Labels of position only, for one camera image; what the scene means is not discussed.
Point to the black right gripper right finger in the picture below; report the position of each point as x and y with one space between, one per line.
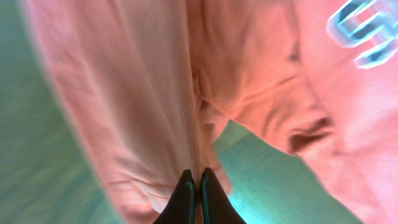
216 206

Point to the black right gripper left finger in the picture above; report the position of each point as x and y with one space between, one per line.
180 209

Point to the red soccer t-shirt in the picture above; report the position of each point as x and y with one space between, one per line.
150 85

